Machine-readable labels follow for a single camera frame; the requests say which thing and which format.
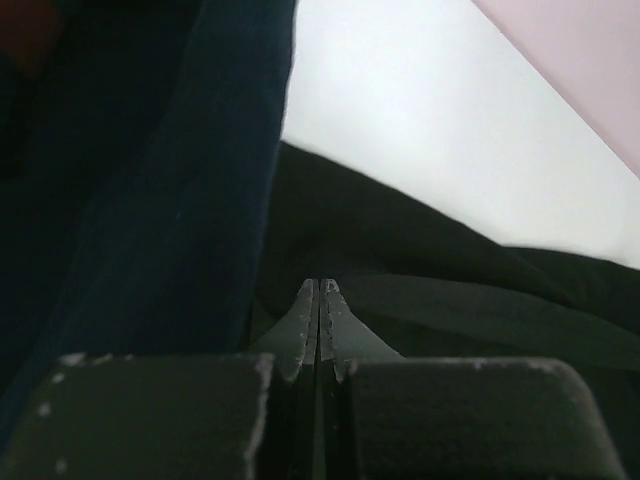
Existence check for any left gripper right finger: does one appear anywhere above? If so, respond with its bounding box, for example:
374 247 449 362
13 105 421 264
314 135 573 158
318 280 627 479

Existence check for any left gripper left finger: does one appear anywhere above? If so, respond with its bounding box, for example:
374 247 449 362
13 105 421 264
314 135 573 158
1 280 319 479

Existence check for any black tank top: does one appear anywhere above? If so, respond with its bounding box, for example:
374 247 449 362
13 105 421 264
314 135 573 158
254 144 639 478

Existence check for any dark navy red garment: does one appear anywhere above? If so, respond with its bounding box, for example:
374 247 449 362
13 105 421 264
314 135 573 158
1 1 296 440

